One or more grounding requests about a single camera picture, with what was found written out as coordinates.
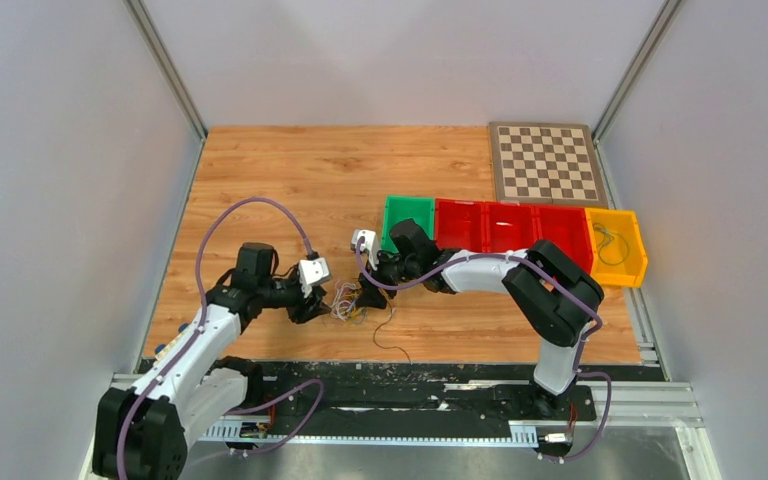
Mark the wooden chessboard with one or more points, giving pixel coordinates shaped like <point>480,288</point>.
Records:
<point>546,163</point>

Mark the red bin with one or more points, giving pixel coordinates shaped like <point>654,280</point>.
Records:
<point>510,227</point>
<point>569,229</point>
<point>460,224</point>

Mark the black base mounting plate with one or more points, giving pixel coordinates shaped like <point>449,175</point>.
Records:
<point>413,401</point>

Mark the red bin left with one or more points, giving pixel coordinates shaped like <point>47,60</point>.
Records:
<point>460,224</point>

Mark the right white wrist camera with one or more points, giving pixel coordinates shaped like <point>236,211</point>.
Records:
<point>366,242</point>

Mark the aluminium corner post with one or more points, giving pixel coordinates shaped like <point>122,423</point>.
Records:
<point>153,39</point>
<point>648,46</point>

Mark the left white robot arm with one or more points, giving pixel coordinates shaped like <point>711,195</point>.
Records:
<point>145,431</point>

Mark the red bin middle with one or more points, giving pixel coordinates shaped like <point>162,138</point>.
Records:
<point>510,227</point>

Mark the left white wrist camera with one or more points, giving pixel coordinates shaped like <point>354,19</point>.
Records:
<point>313,273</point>

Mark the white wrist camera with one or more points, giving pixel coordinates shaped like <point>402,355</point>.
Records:
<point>366,242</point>
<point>313,273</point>

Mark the yellow plastic bin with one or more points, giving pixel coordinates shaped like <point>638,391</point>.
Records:
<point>620,258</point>

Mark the blue white toy block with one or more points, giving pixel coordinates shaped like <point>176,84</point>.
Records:
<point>172,341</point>

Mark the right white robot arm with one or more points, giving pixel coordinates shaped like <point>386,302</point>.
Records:
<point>555,295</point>

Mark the green plastic bin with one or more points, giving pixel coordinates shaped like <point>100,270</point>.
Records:
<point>398,208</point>

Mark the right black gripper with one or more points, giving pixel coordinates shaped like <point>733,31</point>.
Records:
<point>371,296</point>

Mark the right aluminium corner post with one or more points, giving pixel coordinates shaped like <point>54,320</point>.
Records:
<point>648,46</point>

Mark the red bin right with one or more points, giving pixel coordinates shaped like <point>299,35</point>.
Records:
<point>569,229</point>

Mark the left aluminium corner post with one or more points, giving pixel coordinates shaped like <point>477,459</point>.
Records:
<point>153,39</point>

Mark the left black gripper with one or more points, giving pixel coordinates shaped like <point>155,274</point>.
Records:
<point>302,312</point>

